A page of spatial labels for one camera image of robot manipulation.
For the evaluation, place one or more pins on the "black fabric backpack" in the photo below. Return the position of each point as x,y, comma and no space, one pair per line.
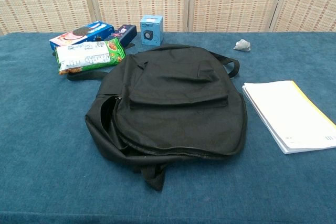
170,103

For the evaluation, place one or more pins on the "white paper booklet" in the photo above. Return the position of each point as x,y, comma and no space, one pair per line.
288,116

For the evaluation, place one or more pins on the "light blue speaker box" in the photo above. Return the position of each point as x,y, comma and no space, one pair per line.
151,31

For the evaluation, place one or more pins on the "dark blue slim box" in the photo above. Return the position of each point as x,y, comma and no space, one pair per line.
126,32

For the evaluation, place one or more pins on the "small grey crumpled pouch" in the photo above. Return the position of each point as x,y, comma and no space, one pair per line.
242,45

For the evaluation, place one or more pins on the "green white snack bag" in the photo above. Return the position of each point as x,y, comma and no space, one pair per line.
84,56

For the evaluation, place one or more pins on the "blue pink cookie box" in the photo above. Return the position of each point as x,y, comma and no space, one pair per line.
78,35

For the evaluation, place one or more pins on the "blue felt table cover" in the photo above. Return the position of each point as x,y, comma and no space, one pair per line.
52,142

